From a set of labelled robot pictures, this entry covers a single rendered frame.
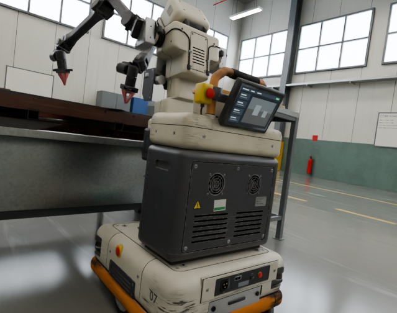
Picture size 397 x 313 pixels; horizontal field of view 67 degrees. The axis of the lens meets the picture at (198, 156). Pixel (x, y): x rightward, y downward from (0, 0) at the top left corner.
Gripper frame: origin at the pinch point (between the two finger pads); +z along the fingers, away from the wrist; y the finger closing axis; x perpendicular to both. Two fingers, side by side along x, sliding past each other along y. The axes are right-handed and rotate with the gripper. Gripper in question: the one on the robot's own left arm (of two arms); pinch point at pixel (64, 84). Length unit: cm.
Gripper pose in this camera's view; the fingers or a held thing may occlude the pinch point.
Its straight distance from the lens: 211.2
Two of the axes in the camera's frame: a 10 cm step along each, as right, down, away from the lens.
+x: 6.7, 1.4, -7.3
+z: 0.3, 9.7, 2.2
